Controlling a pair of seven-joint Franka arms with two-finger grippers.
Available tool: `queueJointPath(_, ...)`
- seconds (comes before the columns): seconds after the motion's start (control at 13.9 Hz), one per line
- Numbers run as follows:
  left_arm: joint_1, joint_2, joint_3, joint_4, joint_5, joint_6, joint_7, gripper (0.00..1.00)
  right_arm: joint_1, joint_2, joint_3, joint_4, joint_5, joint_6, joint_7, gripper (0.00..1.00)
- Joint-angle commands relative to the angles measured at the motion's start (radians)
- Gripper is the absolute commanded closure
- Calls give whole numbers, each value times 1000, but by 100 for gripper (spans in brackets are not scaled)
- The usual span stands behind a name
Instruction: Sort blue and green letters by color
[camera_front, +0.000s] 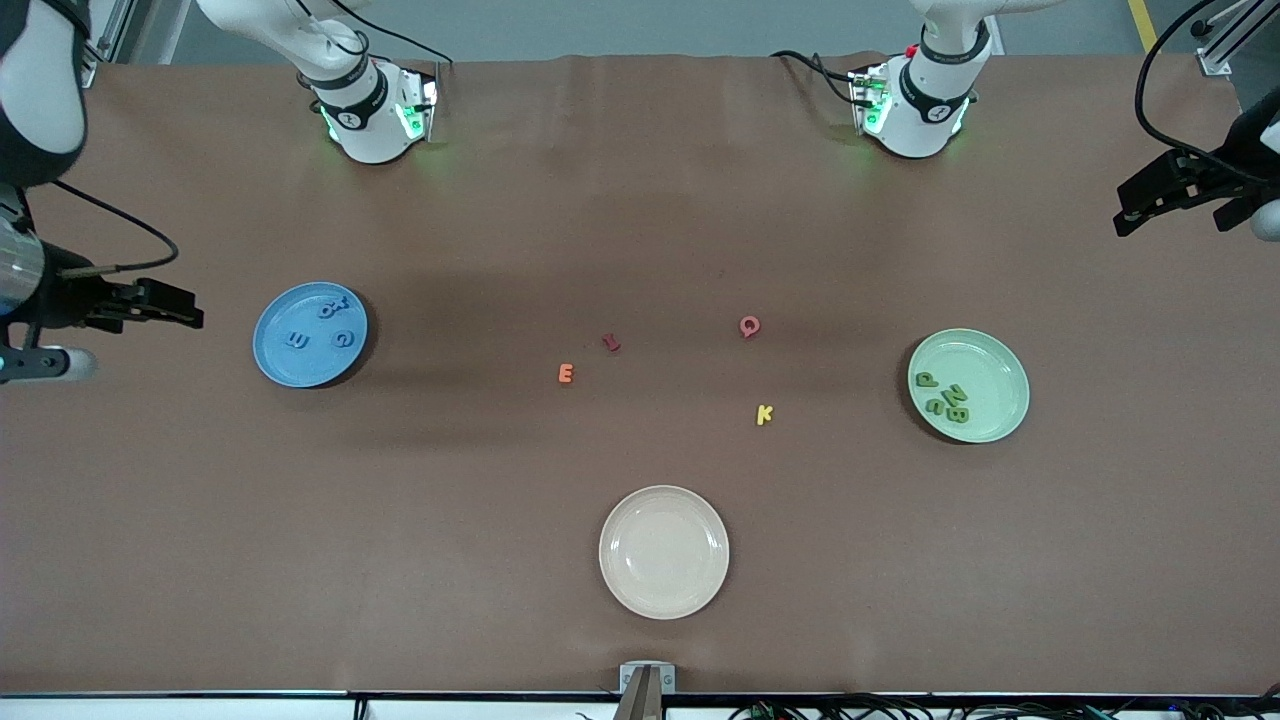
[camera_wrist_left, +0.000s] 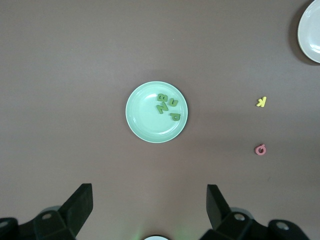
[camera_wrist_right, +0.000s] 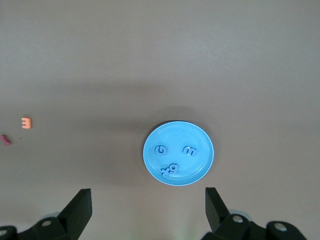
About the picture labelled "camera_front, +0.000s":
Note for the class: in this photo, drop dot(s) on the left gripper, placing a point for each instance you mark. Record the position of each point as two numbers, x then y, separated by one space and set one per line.
1226 184

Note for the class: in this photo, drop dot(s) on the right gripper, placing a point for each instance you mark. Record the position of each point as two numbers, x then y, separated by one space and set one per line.
68 298

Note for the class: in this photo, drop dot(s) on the blue letter m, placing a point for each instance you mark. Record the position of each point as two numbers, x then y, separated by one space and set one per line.
298 341

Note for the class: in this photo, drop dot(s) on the blue capital letter G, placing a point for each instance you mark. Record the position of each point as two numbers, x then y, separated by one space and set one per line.
342 339

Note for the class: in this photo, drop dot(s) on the green letter B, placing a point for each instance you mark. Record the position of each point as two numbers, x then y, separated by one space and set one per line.
957 412

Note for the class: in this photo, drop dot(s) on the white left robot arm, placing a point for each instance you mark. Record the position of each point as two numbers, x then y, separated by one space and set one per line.
930 100

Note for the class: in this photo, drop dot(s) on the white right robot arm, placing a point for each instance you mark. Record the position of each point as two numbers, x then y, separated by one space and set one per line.
370 115

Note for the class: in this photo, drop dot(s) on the blue plate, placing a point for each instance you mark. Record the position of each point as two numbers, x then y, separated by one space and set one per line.
300 370

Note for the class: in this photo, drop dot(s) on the green plate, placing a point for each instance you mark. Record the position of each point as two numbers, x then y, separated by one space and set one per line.
990 380

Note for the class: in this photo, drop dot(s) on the pink letter Q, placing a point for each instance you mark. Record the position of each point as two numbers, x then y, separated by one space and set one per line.
749 326

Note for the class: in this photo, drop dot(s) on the brown table mat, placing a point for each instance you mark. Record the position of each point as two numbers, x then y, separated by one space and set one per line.
640 200

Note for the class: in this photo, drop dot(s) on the beige plate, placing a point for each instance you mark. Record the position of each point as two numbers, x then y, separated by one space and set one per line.
664 552

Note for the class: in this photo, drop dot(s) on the aluminium frame post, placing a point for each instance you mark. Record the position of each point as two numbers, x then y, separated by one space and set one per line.
110 40
1225 45

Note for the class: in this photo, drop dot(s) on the metal base connector bracket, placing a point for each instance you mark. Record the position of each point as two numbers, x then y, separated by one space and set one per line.
868 100
420 100

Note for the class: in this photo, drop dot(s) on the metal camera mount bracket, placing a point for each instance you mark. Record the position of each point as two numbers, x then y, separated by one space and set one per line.
647 690

